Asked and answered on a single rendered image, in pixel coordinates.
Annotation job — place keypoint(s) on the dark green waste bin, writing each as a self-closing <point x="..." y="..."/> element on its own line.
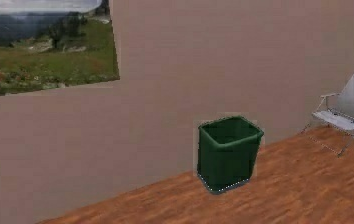
<point x="226" y="155"/>

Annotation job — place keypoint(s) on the white metal frame chair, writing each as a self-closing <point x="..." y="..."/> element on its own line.
<point x="350" y="106"/>

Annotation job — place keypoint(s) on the window with landscape view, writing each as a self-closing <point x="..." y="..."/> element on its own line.
<point x="48" y="50"/>

